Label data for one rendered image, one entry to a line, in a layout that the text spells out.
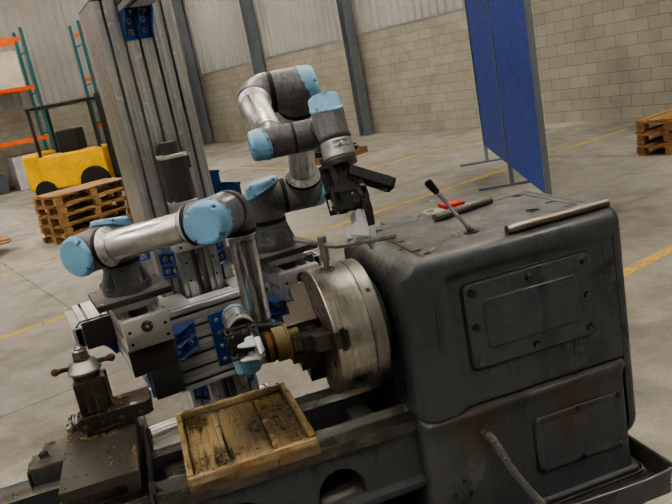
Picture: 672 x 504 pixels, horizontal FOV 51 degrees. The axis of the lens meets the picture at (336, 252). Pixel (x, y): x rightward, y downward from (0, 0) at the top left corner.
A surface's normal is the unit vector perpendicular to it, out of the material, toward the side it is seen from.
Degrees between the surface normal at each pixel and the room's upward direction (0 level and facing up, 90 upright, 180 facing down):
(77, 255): 91
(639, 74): 90
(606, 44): 90
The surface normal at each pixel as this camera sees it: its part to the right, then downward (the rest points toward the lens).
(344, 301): 0.10, -0.47
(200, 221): -0.15, 0.26
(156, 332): 0.44, 0.15
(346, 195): 0.22, -0.14
